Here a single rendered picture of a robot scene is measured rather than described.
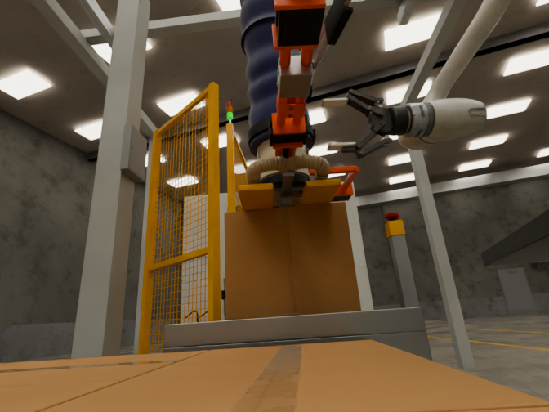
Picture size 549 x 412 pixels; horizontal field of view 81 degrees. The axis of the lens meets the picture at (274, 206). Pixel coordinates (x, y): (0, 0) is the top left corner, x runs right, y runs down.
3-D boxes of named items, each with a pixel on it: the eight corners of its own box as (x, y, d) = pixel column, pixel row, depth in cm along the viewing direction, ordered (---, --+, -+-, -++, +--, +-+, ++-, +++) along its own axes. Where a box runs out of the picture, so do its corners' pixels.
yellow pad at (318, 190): (296, 217, 120) (295, 205, 122) (322, 216, 121) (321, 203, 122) (306, 186, 88) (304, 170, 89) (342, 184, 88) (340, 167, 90)
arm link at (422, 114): (437, 124, 80) (413, 126, 80) (421, 143, 88) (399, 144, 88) (429, 94, 83) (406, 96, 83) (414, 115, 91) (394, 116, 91)
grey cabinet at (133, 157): (136, 182, 202) (140, 141, 212) (145, 181, 202) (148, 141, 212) (119, 169, 183) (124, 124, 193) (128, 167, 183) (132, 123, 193)
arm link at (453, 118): (437, 135, 80) (412, 145, 93) (497, 132, 81) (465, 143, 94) (435, 92, 80) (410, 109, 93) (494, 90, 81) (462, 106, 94)
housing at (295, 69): (277, 99, 65) (275, 80, 67) (310, 97, 66) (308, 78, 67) (278, 75, 59) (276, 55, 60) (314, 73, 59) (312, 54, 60)
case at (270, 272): (256, 332, 149) (253, 248, 162) (343, 326, 146) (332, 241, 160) (225, 342, 93) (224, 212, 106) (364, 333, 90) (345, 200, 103)
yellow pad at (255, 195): (246, 221, 120) (245, 208, 121) (272, 219, 120) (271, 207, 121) (237, 191, 87) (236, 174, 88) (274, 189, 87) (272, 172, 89)
